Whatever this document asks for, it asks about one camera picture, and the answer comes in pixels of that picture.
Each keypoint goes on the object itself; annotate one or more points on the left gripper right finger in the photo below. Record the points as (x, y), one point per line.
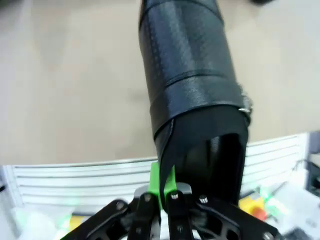
(200, 220)

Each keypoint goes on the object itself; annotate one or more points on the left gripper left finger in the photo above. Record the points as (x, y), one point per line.
(140, 217)

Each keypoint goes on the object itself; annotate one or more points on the black leather shoe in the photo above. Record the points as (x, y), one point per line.
(187, 62)

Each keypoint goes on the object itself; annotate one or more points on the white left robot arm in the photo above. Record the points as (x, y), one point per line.
(37, 225)

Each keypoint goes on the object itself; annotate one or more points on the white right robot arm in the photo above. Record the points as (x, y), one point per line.
(290, 200)

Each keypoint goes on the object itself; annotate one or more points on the yellow emergency stop button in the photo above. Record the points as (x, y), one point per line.
(252, 207)
(77, 222)

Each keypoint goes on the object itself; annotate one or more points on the white slatted rail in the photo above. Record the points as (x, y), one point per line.
(75, 180)

